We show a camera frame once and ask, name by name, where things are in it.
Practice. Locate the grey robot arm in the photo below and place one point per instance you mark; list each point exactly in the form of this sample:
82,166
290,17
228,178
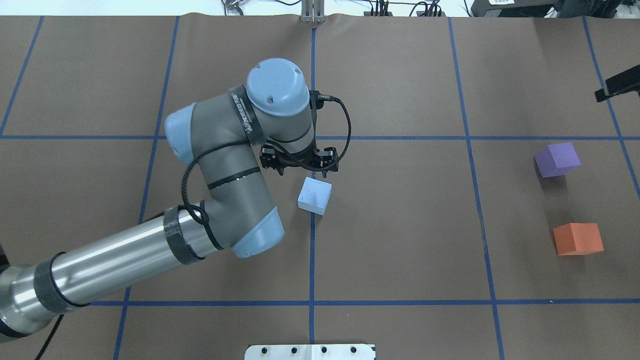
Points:
225,142

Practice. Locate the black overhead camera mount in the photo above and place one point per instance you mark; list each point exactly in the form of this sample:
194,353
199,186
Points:
622,83

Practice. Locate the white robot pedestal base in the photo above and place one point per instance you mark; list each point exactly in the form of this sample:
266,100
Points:
336,351

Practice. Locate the light blue foam block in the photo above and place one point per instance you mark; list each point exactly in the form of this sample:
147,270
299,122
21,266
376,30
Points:
314,196

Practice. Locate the orange foam block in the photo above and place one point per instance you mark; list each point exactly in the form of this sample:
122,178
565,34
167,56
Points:
577,239

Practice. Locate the purple foam block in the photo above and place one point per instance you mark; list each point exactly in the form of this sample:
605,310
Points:
557,159

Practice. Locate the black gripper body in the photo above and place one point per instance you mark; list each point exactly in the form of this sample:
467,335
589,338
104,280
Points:
271,159

